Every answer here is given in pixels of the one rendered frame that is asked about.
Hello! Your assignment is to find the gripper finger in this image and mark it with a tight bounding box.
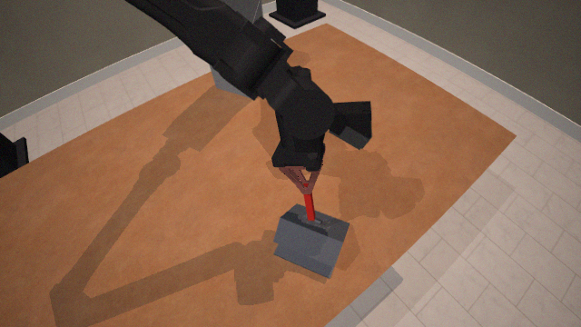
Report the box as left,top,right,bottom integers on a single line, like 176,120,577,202
279,159,323,194
293,170,310,183

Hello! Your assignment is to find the red rectangular peg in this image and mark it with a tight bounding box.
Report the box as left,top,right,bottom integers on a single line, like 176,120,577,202
303,183,315,221

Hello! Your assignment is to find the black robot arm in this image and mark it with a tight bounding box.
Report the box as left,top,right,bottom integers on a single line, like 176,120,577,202
125,0,372,153

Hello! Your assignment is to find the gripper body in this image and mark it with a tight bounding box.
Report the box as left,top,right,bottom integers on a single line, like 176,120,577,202
271,112,325,171

